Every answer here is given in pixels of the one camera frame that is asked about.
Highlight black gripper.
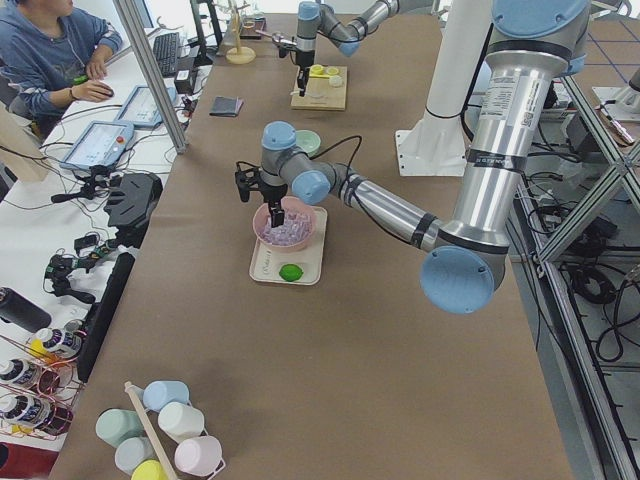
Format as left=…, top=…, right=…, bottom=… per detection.
left=259, top=181, right=287, bottom=228
left=295, top=50, right=315, bottom=97

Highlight white ceramic spoon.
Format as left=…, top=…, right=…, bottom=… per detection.
left=306, top=79, right=327, bottom=98

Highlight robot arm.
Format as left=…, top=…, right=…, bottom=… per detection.
left=256, top=1, right=590, bottom=314
left=294, top=1, right=401, bottom=97

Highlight pink bowl of ice cubes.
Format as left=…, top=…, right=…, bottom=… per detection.
left=253, top=196, right=316, bottom=252

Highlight metal ice scoop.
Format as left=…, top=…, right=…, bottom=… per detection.
left=257, top=30, right=285, bottom=46

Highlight mint green bowl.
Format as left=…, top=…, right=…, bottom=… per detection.
left=296, top=129, right=321, bottom=157

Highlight stacked lemon slices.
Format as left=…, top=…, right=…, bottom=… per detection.
left=309, top=64, right=325, bottom=77

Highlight bamboo cutting board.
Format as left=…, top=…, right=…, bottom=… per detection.
left=290, top=66, right=348, bottom=111

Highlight cream rabbit tray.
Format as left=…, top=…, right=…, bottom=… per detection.
left=249, top=207, right=328, bottom=286

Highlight green lime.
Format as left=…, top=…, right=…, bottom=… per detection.
left=278, top=263, right=304, bottom=282

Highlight wooden mug tree stand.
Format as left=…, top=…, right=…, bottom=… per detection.
left=225, top=0, right=256, bottom=65

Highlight dark tray at table edge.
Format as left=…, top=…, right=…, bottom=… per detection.
left=240, top=18, right=266, bottom=40

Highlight folded grey cloth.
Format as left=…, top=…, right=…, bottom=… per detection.
left=209, top=96, right=244, bottom=117

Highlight black keyboard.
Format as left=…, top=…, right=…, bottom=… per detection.
left=152, top=32, right=181, bottom=78

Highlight black monitor stand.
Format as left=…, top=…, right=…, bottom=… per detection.
left=104, top=173, right=163, bottom=250

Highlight teach pendant tablet far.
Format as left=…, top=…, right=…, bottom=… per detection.
left=115, top=85, right=162, bottom=129

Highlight teach pendant tablet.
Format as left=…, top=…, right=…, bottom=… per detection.
left=115, top=85, right=162, bottom=129
left=60, top=121, right=135, bottom=171

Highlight teach pendant tablet near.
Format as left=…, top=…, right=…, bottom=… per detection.
left=60, top=121, right=135, bottom=171

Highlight black bar device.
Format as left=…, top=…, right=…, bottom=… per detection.
left=76, top=253, right=135, bottom=383

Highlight light blue cup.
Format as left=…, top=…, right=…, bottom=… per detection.
left=143, top=380, right=190, bottom=412

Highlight wooden cup rack rod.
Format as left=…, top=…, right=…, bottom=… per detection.
left=124, top=381, right=179, bottom=480

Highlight white cup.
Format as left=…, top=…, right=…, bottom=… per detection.
left=158, top=402, right=205, bottom=443

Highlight pink cup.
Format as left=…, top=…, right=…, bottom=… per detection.
left=174, top=436, right=226, bottom=477

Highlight person in blue hoodie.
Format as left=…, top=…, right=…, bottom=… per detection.
left=1, top=1, right=122, bottom=138

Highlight mint green cup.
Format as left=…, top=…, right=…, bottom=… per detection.
left=95, top=409, right=144, bottom=448

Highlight black bottle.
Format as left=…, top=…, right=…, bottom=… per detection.
left=1, top=287, right=51, bottom=333

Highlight grey blue cup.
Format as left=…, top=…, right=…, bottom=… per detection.
left=114, top=437, right=156, bottom=475

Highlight yellow cup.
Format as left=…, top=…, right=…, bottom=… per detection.
left=131, top=459, right=168, bottom=480

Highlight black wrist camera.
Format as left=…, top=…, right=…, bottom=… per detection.
left=271, top=32, right=298, bottom=65
left=234, top=161, right=261, bottom=203

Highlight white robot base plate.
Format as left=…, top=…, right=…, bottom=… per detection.
left=394, top=129, right=466, bottom=177

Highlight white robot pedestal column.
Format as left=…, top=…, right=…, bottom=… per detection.
left=410, top=0, right=492, bottom=158

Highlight aluminium frame post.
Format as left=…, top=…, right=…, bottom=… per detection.
left=113, top=0, right=187, bottom=154

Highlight copper wire basket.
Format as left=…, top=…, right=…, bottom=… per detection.
left=1, top=327, right=86, bottom=441

